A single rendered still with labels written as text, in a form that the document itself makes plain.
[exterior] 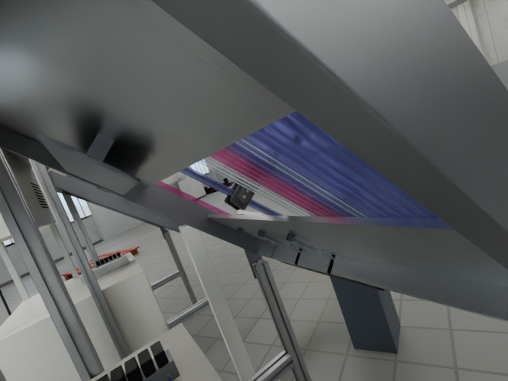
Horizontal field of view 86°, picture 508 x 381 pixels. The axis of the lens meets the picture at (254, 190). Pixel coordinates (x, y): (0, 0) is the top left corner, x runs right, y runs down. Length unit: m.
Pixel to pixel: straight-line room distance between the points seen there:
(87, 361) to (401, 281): 0.69
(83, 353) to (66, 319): 0.09
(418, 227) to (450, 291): 0.20
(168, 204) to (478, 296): 0.63
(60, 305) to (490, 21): 11.69
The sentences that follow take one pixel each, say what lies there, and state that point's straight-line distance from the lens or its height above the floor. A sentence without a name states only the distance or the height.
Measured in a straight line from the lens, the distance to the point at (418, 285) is 0.50.
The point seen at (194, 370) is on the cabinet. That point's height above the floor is 0.62.
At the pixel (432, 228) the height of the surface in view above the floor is 0.85.
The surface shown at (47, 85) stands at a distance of 0.34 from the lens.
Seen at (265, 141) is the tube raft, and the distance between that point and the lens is 0.23.
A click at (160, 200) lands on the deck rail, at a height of 0.94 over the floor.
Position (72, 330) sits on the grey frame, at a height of 0.74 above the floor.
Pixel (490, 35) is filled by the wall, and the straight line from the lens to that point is 11.66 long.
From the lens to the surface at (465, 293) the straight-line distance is 0.48.
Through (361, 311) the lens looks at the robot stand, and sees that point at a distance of 1.34.
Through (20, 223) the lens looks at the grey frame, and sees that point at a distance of 0.77.
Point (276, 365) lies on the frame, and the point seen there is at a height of 0.32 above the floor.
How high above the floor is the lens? 0.96
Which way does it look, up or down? 7 degrees down
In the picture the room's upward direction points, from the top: 20 degrees counter-clockwise
